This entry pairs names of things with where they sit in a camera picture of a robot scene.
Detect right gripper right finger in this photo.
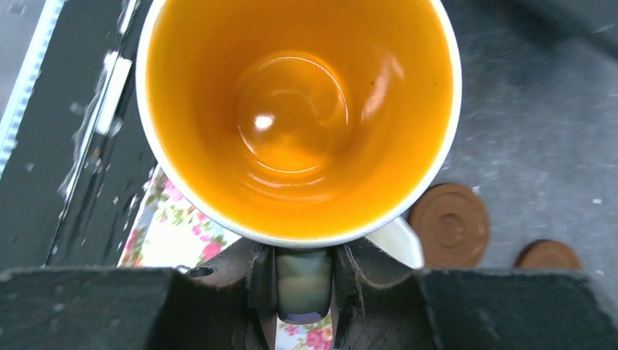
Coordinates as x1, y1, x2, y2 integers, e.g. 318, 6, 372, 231
332, 238, 617, 349

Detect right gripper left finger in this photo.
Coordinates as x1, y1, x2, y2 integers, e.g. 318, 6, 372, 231
1, 238, 276, 349

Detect wooden coaster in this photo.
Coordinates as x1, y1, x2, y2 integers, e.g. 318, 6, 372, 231
408, 183, 490, 268
514, 239, 583, 270

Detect floral mug orange inside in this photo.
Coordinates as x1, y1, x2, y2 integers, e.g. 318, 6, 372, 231
135, 0, 463, 325

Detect floral serving tray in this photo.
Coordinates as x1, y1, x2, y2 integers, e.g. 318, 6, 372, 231
120, 168, 333, 349

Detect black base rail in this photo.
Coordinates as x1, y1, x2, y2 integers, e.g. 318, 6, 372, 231
1, 1, 156, 269

